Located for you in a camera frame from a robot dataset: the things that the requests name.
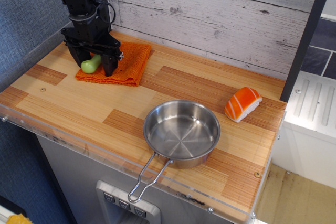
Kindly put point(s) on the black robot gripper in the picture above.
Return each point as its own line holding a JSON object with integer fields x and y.
{"x": 90, "y": 33}

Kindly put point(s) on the green spatula with grey blade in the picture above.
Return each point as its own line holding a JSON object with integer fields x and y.
{"x": 90, "y": 66}

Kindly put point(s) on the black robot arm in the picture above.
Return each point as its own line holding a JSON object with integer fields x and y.
{"x": 84, "y": 7}

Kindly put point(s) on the orange folded towel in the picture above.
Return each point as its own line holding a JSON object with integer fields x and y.
{"x": 129, "y": 71}

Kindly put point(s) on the grey dispenser control panel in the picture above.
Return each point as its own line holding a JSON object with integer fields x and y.
{"x": 117, "y": 209}

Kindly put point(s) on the toy salmon sushi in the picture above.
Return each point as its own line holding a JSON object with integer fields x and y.
{"x": 242, "y": 103}

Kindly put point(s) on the yellow object at corner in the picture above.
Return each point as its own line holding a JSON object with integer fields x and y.
{"x": 18, "y": 219}

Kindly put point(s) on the white ribbed appliance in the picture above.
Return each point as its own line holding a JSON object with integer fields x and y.
{"x": 306, "y": 141}

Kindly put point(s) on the black vertical frame post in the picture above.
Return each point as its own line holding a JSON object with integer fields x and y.
{"x": 306, "y": 38}

